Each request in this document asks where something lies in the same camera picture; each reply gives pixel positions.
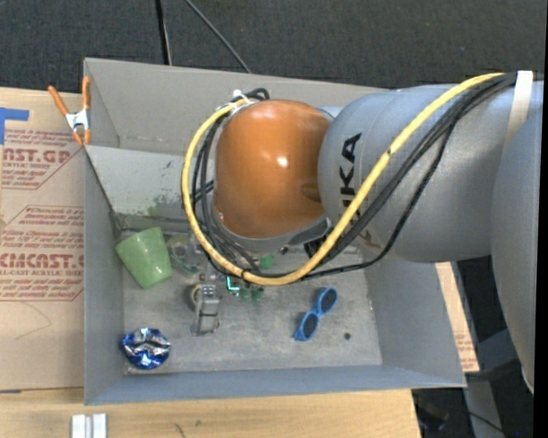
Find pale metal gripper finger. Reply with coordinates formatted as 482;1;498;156
191;285;209;337
205;285;222;337

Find clear glass jar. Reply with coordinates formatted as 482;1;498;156
165;234;205;275

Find grey metal bin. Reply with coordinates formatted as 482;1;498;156
71;57;478;420

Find blue crumpled foil packet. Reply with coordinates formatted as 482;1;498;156
119;326;173;372

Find light green cup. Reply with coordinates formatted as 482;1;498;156
113;224;175;291

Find blue sunglasses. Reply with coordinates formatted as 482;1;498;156
292;285;340;344

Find brown cardboard board red print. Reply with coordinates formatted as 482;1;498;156
0;85;490;410

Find small yellow-grey ring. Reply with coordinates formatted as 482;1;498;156
185;284;204;311

